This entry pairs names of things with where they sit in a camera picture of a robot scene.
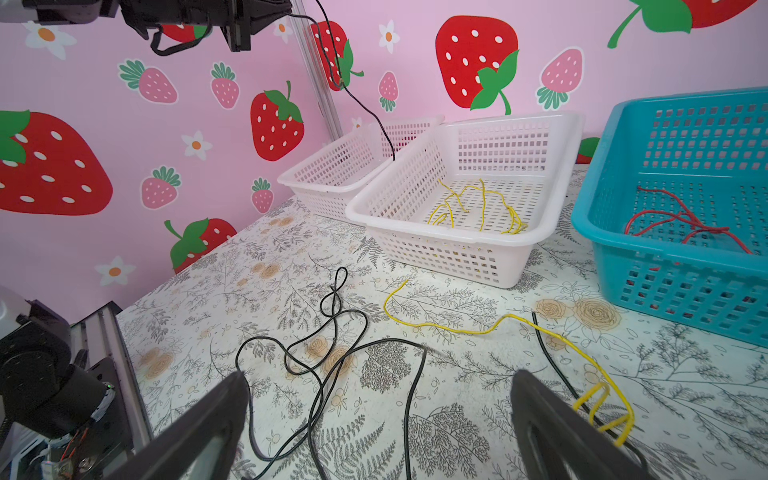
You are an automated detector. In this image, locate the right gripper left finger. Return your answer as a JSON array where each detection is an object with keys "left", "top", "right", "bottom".
[{"left": 109, "top": 371, "right": 249, "bottom": 480}]

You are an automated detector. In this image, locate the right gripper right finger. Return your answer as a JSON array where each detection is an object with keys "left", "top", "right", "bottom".
[{"left": 510, "top": 370, "right": 651, "bottom": 480}]

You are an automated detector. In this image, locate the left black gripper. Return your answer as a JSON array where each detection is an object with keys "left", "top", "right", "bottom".
[{"left": 120, "top": 0, "right": 292, "bottom": 56}]

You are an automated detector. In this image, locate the red cable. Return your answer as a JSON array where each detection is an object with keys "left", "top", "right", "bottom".
[{"left": 623, "top": 185, "right": 754, "bottom": 256}]

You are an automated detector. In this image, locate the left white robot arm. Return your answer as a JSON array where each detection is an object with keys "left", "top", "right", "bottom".
[{"left": 1, "top": 0, "right": 293, "bottom": 56}]

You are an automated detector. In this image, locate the left white plastic basket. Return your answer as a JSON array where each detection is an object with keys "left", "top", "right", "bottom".
[{"left": 278, "top": 115, "right": 444, "bottom": 221}]

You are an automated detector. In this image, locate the white plastic basket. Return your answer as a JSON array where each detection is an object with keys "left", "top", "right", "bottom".
[
  {"left": 278, "top": 115, "right": 444, "bottom": 221},
  {"left": 346, "top": 112, "right": 584, "bottom": 289}
]

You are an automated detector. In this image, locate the middle white plastic basket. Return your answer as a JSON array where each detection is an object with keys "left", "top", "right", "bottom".
[{"left": 346, "top": 112, "right": 584, "bottom": 289}]

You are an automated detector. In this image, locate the teal plastic basket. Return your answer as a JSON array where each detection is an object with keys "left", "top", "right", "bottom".
[{"left": 572, "top": 87, "right": 767, "bottom": 347}]

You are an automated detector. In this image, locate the left aluminium corner post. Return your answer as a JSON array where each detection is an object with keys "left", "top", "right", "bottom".
[{"left": 290, "top": 0, "right": 344, "bottom": 140}]

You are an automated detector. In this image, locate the aluminium front rail frame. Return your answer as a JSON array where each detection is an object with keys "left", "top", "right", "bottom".
[{"left": 70, "top": 301, "right": 153, "bottom": 459}]

